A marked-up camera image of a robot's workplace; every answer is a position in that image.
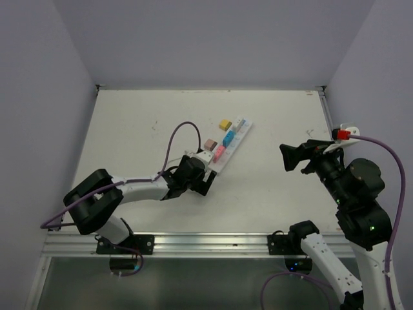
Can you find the pink plug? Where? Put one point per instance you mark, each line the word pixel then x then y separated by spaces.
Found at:
pixel 218 153

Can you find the aluminium front rail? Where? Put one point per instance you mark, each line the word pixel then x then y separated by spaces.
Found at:
pixel 167 245

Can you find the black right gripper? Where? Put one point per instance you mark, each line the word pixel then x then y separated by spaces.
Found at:
pixel 292 155

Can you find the white power strip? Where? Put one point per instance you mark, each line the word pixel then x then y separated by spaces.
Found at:
pixel 220 165

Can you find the blue plug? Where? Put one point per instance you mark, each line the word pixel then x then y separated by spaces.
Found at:
pixel 228 138

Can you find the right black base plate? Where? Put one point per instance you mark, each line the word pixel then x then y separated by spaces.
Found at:
pixel 280 244

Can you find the white plug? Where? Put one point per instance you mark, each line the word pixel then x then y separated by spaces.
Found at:
pixel 237 124

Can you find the yellow plug block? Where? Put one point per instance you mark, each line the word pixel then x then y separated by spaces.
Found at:
pixel 225 124

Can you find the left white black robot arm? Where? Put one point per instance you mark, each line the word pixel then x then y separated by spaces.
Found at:
pixel 93 202

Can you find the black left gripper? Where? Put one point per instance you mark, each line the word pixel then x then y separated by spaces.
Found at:
pixel 201 186

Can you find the brown plug block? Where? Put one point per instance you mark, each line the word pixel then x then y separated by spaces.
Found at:
pixel 210 145

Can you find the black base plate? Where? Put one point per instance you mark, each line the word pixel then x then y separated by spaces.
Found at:
pixel 280 244
pixel 126 244

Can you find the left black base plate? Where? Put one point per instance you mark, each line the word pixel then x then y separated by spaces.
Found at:
pixel 126 244

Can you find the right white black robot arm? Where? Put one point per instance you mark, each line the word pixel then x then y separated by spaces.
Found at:
pixel 364 223

